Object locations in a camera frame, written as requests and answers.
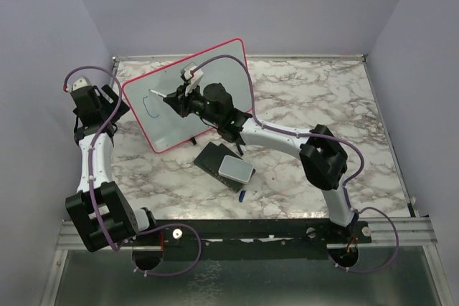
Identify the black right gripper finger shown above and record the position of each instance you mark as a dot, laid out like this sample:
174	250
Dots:
175	103
181	90

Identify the aluminium table edge frame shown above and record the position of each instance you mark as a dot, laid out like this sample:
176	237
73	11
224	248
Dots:
299	91

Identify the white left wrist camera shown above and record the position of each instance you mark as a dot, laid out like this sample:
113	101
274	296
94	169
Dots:
81	82

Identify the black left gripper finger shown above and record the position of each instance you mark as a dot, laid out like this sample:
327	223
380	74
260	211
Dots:
117	111
107	95

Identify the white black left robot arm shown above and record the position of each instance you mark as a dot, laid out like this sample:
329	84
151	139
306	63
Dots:
99	203

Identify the blue whiteboard marker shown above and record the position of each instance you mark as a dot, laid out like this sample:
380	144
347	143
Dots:
157	93

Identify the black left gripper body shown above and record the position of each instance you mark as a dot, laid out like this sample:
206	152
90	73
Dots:
108	110

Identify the black front mounting rail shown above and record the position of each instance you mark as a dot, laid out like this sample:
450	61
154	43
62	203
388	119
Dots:
253	239

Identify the blue marker cap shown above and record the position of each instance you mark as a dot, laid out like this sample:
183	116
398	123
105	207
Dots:
241	196

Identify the pink framed whiteboard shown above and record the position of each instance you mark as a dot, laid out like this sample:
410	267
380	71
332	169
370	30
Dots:
162	127

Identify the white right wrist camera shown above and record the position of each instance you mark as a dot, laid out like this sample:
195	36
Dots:
191	75

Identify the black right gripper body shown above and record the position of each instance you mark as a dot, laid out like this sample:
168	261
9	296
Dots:
194	102

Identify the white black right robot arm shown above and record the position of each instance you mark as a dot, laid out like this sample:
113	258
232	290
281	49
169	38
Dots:
323	158

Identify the blue handled pliers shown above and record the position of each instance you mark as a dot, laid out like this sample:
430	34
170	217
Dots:
239	149

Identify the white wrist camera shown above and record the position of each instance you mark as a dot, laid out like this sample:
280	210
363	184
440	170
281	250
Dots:
191	75
81	82

